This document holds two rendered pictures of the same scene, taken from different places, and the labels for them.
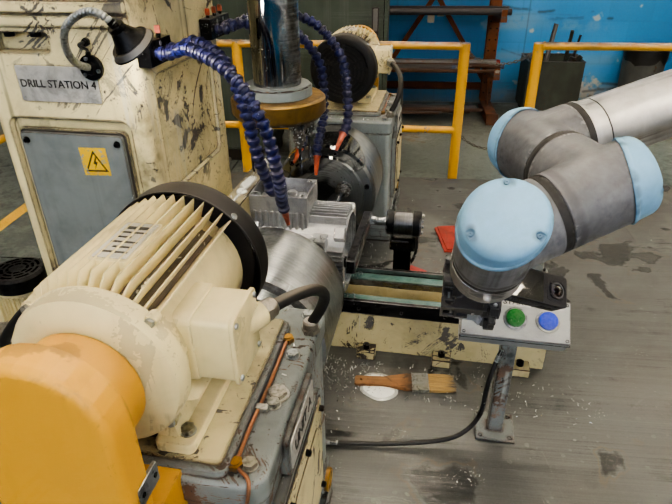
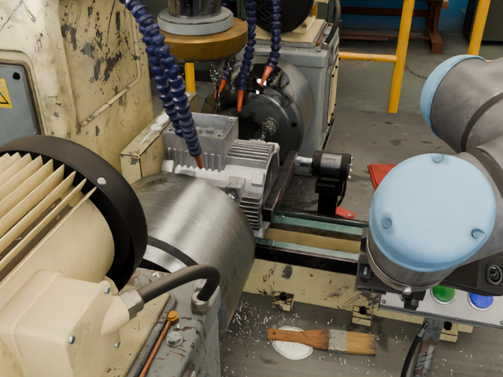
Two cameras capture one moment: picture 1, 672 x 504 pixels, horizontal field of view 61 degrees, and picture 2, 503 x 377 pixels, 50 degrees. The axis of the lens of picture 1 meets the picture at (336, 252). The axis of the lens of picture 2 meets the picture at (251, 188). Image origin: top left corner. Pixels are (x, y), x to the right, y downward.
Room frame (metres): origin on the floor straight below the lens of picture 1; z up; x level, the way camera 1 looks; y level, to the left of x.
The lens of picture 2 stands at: (0.15, -0.05, 1.59)
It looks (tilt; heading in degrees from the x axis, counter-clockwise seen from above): 32 degrees down; 4
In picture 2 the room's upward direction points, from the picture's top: straight up
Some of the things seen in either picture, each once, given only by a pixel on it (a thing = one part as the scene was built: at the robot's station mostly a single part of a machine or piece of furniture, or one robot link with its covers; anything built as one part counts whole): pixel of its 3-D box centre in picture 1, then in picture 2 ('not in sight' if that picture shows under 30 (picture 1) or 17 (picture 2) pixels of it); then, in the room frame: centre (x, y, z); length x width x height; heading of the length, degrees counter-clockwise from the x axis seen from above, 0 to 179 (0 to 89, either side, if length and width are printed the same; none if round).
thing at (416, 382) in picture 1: (405, 382); (321, 339); (0.88, -0.14, 0.80); 0.21 x 0.05 x 0.01; 86
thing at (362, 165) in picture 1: (333, 175); (262, 109); (1.41, 0.00, 1.04); 0.41 x 0.25 x 0.25; 169
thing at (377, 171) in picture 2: (459, 238); (392, 178); (1.49, -0.37, 0.80); 0.15 x 0.12 x 0.01; 2
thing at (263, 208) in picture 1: (284, 202); (202, 141); (1.09, 0.11, 1.11); 0.12 x 0.11 x 0.07; 79
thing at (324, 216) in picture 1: (304, 243); (223, 184); (1.09, 0.07, 1.01); 0.20 x 0.19 x 0.19; 79
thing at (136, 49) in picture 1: (108, 47); not in sight; (0.90, 0.34, 1.46); 0.18 x 0.11 x 0.13; 79
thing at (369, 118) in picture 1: (350, 159); (283, 90); (1.67, -0.05, 0.99); 0.35 x 0.31 x 0.37; 169
